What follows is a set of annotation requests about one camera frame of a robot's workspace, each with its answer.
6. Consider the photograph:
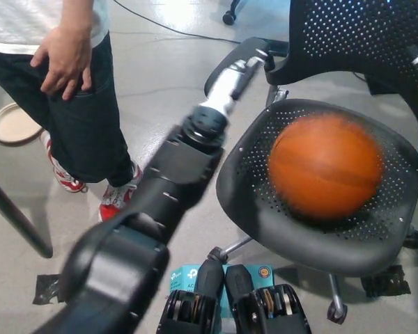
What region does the person's left hand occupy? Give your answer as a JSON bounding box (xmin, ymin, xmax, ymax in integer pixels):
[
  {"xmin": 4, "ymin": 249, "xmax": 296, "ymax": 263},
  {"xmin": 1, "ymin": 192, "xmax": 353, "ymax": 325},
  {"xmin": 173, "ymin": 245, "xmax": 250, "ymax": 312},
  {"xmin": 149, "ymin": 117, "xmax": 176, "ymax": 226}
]
[{"xmin": 30, "ymin": 26, "xmax": 93, "ymax": 102}]

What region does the orange Wilson basketball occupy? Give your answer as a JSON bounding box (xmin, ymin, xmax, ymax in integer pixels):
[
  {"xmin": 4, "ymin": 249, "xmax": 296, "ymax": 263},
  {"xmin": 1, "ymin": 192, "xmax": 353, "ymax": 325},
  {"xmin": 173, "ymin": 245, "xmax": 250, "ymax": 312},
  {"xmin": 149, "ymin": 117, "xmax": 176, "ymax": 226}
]
[{"xmin": 267, "ymin": 114, "xmax": 385, "ymax": 222}]

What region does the person in white shirt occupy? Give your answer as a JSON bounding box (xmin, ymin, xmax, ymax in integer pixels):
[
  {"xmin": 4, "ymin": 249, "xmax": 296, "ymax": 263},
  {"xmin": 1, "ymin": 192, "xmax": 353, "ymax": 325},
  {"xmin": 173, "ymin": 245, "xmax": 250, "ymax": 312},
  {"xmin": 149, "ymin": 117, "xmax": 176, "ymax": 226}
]
[{"xmin": 0, "ymin": 0, "xmax": 144, "ymax": 223}]

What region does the black chair leg with caster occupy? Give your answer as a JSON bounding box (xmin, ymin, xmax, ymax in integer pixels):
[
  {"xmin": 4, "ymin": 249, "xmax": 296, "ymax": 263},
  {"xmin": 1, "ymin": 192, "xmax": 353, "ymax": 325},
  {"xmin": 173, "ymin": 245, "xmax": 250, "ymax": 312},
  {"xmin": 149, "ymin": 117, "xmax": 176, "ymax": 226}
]
[{"xmin": 222, "ymin": 0, "xmax": 242, "ymax": 25}]

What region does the black robot left body block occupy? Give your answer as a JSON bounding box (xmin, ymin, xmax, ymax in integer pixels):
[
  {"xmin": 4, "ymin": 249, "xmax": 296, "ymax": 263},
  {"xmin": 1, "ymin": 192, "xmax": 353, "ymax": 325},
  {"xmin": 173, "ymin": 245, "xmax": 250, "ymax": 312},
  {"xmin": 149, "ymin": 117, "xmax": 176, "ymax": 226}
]
[{"xmin": 155, "ymin": 259, "xmax": 226, "ymax": 334}]

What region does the black perforated office chair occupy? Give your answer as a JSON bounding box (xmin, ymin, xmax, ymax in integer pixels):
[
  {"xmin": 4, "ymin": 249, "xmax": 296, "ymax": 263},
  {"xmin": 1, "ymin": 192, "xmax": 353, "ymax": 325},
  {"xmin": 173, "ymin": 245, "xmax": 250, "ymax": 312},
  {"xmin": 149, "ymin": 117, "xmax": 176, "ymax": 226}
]
[{"xmin": 204, "ymin": 0, "xmax": 418, "ymax": 325}]

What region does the beige round plate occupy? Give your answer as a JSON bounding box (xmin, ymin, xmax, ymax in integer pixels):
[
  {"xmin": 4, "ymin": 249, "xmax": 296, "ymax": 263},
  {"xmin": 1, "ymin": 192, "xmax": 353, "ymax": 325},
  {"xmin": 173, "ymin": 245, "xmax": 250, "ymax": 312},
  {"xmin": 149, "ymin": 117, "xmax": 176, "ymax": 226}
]
[{"xmin": 0, "ymin": 102, "xmax": 45, "ymax": 146}]

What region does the red white right sneaker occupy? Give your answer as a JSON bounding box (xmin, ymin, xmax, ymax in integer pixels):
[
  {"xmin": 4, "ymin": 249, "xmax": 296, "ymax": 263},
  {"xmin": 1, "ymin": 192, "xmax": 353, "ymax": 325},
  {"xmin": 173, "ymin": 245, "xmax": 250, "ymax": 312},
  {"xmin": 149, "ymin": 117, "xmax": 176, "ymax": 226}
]
[{"xmin": 43, "ymin": 138, "xmax": 90, "ymax": 194}]

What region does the red white sneaker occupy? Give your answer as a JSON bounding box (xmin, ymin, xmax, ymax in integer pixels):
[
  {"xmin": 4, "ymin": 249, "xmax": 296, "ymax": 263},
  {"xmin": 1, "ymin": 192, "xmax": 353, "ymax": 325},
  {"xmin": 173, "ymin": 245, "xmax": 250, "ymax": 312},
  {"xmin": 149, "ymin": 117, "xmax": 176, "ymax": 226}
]
[
  {"xmin": 43, "ymin": 138, "xmax": 90, "ymax": 194},
  {"xmin": 99, "ymin": 163, "xmax": 144, "ymax": 223}
]

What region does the red white left sneaker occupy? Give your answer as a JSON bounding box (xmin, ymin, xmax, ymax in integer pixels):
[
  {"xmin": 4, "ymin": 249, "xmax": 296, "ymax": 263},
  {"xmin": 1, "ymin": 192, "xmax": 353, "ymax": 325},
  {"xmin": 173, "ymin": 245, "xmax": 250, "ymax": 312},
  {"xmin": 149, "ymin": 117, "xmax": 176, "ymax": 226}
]
[{"xmin": 99, "ymin": 163, "xmax": 144, "ymax": 223}]

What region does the black table leg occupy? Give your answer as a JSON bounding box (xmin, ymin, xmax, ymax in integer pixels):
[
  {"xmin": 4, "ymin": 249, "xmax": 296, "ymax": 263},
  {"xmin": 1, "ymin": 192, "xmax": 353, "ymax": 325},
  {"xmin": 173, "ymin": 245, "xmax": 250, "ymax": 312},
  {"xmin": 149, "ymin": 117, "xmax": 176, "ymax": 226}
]
[{"xmin": 0, "ymin": 170, "xmax": 54, "ymax": 259}]

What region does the black tape patch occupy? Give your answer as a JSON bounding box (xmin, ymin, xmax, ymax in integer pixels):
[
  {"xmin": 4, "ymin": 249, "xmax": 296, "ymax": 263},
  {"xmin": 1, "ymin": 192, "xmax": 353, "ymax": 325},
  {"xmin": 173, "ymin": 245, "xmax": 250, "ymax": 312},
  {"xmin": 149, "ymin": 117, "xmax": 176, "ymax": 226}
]
[
  {"xmin": 360, "ymin": 264, "xmax": 412, "ymax": 299},
  {"xmin": 33, "ymin": 273, "xmax": 62, "ymax": 306}
]

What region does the teal TP-Link box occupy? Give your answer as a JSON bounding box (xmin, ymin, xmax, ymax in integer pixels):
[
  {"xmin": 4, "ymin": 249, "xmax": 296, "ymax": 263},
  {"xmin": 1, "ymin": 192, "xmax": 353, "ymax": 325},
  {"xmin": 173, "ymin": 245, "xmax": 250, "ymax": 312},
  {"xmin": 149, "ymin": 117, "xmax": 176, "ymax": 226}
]
[{"xmin": 169, "ymin": 264, "xmax": 276, "ymax": 318}]

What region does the flat black floor box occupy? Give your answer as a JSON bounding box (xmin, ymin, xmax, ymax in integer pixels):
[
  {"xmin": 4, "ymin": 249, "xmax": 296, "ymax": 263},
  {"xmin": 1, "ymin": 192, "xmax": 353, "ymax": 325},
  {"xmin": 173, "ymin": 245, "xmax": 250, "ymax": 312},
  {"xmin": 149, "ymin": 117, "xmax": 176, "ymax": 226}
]
[{"xmin": 364, "ymin": 72, "xmax": 410, "ymax": 97}]

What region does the thin black floor cable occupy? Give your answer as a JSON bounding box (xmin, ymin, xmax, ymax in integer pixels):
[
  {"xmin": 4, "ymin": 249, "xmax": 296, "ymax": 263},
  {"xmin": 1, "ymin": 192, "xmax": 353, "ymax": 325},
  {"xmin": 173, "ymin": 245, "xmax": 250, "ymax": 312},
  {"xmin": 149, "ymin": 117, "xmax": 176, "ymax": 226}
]
[{"xmin": 112, "ymin": 0, "xmax": 242, "ymax": 45}]

